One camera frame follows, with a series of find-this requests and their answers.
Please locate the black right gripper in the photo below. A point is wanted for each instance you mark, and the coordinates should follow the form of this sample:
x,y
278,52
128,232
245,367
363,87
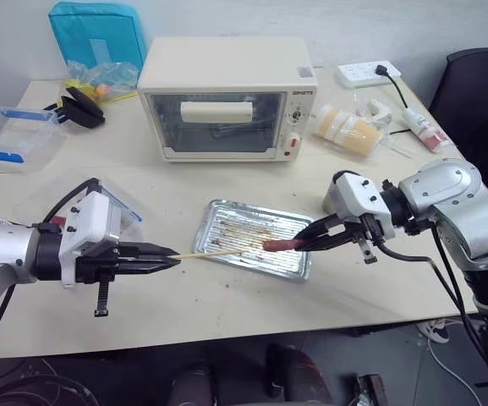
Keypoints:
x,y
368,230

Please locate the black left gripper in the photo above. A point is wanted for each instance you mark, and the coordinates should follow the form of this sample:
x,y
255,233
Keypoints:
x,y
95,268

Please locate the red sausage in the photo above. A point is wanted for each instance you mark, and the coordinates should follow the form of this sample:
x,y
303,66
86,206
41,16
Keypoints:
x,y
279,244

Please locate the wooden skewer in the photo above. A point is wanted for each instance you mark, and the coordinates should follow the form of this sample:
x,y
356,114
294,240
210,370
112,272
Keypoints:
x,y
210,254

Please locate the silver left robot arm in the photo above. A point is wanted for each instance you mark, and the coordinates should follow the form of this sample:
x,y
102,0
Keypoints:
x,y
2,254

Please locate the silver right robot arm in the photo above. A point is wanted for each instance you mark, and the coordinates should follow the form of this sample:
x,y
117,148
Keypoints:
x,y
455,203

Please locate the foil-lined metal tray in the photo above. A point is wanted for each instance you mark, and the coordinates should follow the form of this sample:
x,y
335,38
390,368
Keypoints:
x,y
243,237

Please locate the clear lid with blue edge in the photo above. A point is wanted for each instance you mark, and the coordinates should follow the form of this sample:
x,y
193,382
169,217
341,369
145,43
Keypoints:
x,y
131,211

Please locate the bagged stack of paper cups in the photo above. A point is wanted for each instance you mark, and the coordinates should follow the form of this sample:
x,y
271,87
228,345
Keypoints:
x,y
349,129

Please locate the loose wooden skewers in wrapper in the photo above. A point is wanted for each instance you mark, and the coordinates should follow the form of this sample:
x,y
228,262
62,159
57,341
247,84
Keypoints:
x,y
402,146

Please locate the white plastic clip holder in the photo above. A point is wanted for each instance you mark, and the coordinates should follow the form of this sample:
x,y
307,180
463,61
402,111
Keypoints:
x,y
379,112

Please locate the white tube with red label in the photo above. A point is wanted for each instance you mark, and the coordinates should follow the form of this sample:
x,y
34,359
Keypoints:
x,y
427,133

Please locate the white and dark shoe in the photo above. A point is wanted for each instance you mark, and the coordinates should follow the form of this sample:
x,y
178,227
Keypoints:
x,y
434,330

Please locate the dark rounded shapes under table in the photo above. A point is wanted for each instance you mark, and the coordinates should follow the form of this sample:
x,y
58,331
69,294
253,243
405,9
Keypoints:
x,y
248,376

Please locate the white power strip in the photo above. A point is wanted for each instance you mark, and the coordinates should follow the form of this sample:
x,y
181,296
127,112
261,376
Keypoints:
x,y
364,74

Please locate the black clamp tool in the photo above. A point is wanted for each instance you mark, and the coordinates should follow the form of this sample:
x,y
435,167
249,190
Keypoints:
x,y
83,108

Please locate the cream toaster oven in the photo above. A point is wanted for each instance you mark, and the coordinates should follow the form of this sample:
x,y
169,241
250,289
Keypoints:
x,y
226,93

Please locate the clear box with blue clips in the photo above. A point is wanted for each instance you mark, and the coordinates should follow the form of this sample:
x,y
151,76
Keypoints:
x,y
11,139

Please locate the clear plastic bag with items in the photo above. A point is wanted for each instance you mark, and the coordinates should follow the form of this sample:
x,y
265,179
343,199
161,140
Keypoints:
x,y
112,80

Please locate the black office chair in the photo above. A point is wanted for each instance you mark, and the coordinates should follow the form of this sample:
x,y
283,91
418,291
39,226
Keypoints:
x,y
476,97

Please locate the turquoise fabric bag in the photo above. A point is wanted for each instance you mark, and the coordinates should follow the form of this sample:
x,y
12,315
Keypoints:
x,y
95,34

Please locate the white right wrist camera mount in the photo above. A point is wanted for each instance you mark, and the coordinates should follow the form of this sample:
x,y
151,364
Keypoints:
x,y
355,196

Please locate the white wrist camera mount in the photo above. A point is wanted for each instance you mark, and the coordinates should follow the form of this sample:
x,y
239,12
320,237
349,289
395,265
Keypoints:
x,y
93,220
355,196

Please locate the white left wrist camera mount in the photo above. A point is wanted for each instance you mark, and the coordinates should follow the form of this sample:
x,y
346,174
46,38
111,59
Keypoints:
x,y
93,220

